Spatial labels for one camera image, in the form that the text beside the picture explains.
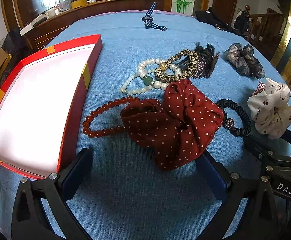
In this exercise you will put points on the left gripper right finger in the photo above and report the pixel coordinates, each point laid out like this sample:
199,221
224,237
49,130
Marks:
259,219

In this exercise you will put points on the red jewelry box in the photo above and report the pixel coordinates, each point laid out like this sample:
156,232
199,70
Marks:
41,105

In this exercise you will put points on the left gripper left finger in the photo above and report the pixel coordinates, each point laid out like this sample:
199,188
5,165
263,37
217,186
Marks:
29,219

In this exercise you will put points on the black feather hair clip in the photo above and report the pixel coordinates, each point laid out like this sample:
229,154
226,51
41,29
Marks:
207,61

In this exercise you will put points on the wooden counter shelf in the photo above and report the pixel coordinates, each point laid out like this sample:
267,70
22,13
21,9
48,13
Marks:
38,37

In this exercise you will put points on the grey organza scrunchie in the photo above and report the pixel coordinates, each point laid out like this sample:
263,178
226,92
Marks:
243,60

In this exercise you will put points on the red checkered scrunchie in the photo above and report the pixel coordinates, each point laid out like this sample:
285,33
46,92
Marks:
260,87

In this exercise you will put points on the red polka dot scrunchie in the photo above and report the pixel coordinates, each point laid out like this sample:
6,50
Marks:
179,129

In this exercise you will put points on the blue striped bolo tie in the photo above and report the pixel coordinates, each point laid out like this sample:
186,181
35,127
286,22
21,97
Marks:
149,21

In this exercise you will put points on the white cherry print scrunchie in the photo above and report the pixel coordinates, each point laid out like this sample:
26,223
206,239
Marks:
270,110

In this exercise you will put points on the blue tablecloth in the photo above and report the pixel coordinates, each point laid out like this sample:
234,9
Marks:
118,131

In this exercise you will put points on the yellow container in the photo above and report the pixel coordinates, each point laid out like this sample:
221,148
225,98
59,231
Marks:
78,3

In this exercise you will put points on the black bag on table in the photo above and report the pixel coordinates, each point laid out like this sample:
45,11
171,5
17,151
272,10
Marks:
209,17

